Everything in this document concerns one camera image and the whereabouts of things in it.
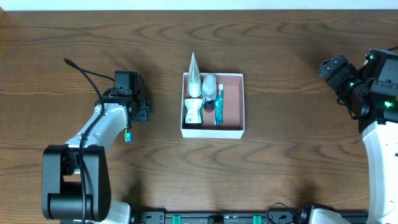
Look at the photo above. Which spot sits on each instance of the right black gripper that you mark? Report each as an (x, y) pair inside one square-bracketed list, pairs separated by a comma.
[(333, 70)]

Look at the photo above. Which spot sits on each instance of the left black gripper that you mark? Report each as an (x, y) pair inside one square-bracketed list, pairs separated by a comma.
[(143, 109)]

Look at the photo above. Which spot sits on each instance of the green white toothbrush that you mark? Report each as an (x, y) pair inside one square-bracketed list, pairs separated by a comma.
[(127, 135)]

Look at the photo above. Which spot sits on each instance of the green white sachet pack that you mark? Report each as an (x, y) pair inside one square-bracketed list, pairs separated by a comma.
[(193, 111)]

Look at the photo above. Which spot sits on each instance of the white Pantene tube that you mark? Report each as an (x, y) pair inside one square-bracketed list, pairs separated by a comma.
[(194, 79)]

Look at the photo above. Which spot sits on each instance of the blue foam soap pump bottle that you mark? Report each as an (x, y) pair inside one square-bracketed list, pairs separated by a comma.
[(209, 89)]

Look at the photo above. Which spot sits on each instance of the small green toothpaste tube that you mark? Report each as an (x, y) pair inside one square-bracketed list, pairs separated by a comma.
[(219, 105)]

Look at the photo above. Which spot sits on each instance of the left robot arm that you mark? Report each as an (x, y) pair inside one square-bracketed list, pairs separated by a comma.
[(75, 180)]

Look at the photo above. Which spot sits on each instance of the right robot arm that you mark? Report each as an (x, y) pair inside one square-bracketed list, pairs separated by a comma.
[(380, 140)]

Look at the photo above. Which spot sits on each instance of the white cardboard box pink interior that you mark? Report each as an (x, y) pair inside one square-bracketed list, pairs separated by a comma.
[(233, 125)]

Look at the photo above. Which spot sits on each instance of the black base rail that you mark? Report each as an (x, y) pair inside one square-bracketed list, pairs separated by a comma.
[(160, 217)]

